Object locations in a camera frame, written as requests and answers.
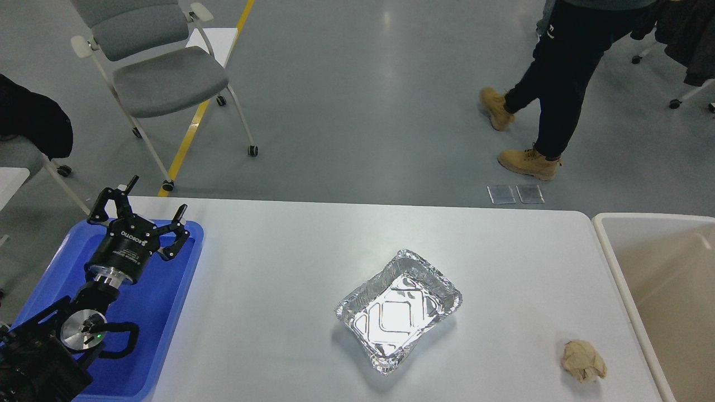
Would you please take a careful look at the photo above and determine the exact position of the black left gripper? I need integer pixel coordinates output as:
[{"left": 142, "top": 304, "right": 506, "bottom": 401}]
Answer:
[{"left": 85, "top": 176, "right": 192, "bottom": 286}]

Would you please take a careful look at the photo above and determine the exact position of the aluminium foil tray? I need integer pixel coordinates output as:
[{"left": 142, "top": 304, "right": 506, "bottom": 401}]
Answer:
[{"left": 334, "top": 249, "right": 463, "bottom": 376}]

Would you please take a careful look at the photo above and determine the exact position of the metal floor plate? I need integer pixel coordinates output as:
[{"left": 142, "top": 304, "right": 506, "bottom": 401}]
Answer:
[
  {"left": 486, "top": 185, "right": 516, "bottom": 204},
  {"left": 516, "top": 185, "right": 545, "bottom": 204}
]

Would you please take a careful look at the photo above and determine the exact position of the beige plastic bin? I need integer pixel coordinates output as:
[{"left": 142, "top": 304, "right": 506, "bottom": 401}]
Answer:
[{"left": 592, "top": 213, "right": 714, "bottom": 401}]

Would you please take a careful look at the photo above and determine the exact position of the black jacket on chair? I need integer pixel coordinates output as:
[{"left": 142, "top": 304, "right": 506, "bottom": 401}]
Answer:
[{"left": 1, "top": 74, "right": 74, "bottom": 160}]

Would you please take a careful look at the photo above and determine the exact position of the grey office chair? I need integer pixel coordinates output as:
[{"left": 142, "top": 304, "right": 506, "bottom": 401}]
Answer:
[{"left": 71, "top": 1, "right": 260, "bottom": 192}]

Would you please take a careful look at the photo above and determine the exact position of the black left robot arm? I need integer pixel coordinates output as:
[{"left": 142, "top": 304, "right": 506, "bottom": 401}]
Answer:
[{"left": 2, "top": 176, "right": 190, "bottom": 401}]

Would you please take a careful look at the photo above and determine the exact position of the white board on floor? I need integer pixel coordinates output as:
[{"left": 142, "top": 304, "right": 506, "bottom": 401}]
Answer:
[{"left": 185, "top": 27, "right": 238, "bottom": 68}]

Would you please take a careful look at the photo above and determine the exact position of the person in black trousers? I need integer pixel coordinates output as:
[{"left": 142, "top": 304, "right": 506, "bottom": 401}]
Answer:
[{"left": 479, "top": 1, "right": 654, "bottom": 181}]

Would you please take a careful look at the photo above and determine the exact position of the left metal floor plate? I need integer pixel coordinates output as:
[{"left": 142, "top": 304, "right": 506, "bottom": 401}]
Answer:
[{"left": 486, "top": 185, "right": 516, "bottom": 204}]

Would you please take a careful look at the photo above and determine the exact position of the right metal floor plate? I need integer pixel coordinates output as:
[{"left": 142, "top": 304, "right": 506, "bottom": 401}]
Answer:
[{"left": 516, "top": 185, "right": 545, "bottom": 204}]

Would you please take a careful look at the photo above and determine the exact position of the blue plastic tray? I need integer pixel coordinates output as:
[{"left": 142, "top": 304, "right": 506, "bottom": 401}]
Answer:
[{"left": 15, "top": 221, "right": 204, "bottom": 401}]

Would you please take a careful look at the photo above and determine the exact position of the crumpled brown paper ball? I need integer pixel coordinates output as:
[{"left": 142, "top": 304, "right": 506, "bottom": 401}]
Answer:
[{"left": 561, "top": 340, "right": 608, "bottom": 384}]

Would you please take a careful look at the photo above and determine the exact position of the chair with dark jackets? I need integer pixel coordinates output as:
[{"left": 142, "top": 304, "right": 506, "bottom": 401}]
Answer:
[{"left": 630, "top": 1, "right": 714, "bottom": 109}]

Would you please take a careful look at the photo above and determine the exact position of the white small table corner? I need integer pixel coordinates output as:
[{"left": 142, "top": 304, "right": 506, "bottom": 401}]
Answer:
[{"left": 0, "top": 167, "right": 29, "bottom": 209}]

